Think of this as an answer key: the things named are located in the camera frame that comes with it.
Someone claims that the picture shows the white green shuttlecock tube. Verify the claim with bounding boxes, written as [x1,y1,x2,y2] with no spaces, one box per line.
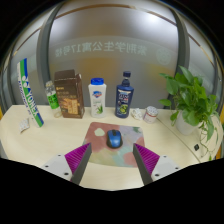
[16,58,45,128]

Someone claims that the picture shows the clear green-labelled drink bottle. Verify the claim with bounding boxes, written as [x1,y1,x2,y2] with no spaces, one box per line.
[45,80,63,119]

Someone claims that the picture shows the green potted plant white pot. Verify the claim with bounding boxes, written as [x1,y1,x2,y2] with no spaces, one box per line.
[157,65,220,162]

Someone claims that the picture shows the floral pastel mouse pad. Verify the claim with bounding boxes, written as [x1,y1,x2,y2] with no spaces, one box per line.
[82,121,146,168]

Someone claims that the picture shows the blue computer mouse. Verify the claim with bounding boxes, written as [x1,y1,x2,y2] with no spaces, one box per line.
[106,129,124,150]

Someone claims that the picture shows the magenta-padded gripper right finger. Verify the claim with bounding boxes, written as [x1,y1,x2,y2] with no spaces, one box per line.
[132,143,181,186]

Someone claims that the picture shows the brown cardboard box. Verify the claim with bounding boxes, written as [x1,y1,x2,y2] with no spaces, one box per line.
[53,68,86,120]

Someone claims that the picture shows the crumpled white wrapper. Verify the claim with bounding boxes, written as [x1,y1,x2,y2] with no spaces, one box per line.
[130,108,144,121]

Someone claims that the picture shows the small white round jar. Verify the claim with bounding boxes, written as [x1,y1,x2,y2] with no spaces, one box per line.
[142,105,159,125]

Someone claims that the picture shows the white blue-capped lotion bottle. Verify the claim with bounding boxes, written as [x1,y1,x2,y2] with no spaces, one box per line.
[87,77,108,119]

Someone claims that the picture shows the dark blue shampoo bottle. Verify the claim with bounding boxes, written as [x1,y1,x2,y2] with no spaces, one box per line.
[114,70,135,119]

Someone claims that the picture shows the small white packet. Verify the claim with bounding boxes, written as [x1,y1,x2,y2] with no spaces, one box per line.
[18,117,31,134]

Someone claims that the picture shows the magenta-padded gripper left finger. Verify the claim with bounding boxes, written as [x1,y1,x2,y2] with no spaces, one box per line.
[41,142,93,186]

